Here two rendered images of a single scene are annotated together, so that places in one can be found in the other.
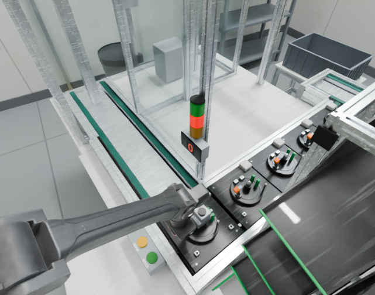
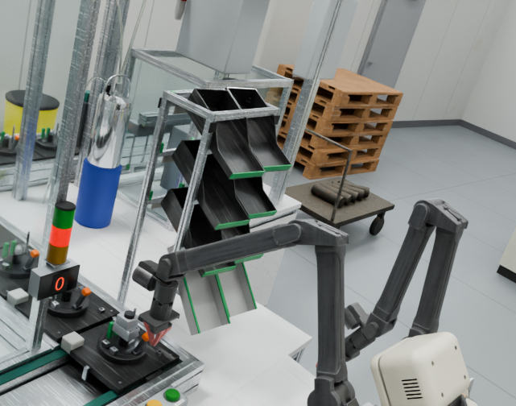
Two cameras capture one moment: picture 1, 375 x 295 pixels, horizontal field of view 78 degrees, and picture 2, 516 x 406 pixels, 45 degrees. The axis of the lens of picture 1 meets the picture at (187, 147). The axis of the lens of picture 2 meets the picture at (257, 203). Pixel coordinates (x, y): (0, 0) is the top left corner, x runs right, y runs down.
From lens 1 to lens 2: 1.59 m
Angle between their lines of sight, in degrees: 88
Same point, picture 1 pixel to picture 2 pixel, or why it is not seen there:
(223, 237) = not seen: hidden behind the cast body
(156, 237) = (143, 394)
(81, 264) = not seen: outside the picture
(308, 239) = (241, 168)
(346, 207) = (228, 150)
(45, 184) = not seen: outside the picture
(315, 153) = (208, 139)
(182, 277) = (186, 369)
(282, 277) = (231, 217)
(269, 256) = (220, 218)
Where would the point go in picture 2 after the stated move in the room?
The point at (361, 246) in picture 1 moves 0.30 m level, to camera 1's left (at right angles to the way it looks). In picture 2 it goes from (243, 155) to (275, 200)
